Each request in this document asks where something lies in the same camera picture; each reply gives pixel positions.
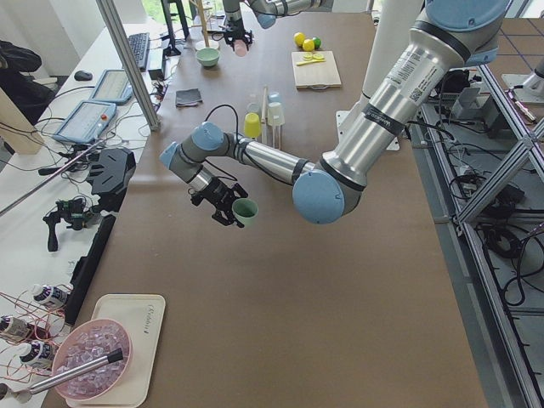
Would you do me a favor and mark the long black bar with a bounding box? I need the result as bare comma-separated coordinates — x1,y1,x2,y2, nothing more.
64,215,116,326

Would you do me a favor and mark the light blue plastic cup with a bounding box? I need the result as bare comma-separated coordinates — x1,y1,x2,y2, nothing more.
268,92,282,104

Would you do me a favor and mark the green ceramic bowl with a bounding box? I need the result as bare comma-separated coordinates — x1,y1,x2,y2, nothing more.
195,48,220,68

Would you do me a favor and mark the wooden cutting board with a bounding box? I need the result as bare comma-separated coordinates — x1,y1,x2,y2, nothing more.
291,51,342,89

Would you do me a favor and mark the mint green plastic cup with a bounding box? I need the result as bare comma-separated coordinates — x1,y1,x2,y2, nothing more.
232,198,258,227

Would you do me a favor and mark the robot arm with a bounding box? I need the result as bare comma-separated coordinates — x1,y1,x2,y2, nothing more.
223,0,334,52
160,1,507,225

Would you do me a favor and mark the yellow plastic knife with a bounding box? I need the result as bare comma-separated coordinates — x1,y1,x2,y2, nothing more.
296,59,326,66

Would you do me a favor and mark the black keyboard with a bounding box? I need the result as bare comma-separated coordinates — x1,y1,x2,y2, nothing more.
127,32,150,71

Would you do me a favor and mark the metal spoon with black handle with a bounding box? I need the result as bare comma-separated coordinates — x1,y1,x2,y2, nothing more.
12,348,124,404

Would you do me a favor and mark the wooden mug tree stand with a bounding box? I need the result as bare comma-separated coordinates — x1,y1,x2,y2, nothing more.
190,0,219,50

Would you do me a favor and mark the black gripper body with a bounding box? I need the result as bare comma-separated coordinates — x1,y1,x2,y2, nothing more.
200,176,235,209
224,19,246,41

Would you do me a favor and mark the beige plastic tray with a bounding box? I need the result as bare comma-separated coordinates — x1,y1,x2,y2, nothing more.
63,293,167,405

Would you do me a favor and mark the whole yellow lemon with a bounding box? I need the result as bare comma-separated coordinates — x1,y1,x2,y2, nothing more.
293,31,306,47

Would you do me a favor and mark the small labelled bottle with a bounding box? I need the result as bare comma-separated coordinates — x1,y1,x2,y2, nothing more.
31,284,68,309

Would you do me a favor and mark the white wire cup rack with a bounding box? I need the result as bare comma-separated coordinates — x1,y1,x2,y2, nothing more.
249,85,285,150

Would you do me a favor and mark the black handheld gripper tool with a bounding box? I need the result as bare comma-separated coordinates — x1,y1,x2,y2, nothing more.
42,195,101,252

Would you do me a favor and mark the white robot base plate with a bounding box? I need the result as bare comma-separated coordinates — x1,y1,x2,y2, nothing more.
335,110,401,152

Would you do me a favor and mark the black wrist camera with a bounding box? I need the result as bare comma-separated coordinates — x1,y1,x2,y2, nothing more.
189,190,204,207

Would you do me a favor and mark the grey plastic cup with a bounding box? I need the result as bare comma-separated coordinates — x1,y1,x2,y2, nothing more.
246,102,262,116

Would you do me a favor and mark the pink plastic cup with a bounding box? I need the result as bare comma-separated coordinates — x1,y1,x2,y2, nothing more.
233,39,248,57

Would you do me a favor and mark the pink bowl of ice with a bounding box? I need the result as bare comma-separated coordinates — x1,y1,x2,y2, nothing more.
51,319,134,401

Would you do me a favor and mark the blue teach pendant far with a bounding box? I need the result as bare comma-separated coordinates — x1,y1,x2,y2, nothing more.
89,70,133,105

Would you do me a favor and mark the blue teach pendant near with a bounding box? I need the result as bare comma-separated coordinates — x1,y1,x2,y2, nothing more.
52,100,117,144

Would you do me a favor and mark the grey folded cloth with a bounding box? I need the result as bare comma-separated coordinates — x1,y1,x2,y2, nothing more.
175,88,202,107

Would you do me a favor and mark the cream white plastic cup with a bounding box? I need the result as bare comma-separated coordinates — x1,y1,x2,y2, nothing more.
268,102,285,127

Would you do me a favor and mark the blue teach pendant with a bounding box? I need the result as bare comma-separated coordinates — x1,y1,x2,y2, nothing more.
52,100,117,144
89,70,133,105

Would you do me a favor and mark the yellow plastic cup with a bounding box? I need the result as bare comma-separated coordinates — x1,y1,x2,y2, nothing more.
243,112,261,139

